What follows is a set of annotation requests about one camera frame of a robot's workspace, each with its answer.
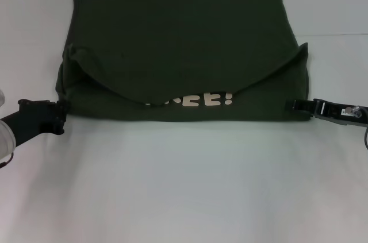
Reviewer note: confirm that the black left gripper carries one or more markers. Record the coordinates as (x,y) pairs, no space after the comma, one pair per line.
(34,116)

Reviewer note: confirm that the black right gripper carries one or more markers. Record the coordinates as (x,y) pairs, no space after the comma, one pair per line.
(339,111)

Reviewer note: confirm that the dark green shirt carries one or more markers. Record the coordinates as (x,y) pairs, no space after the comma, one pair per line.
(184,53)

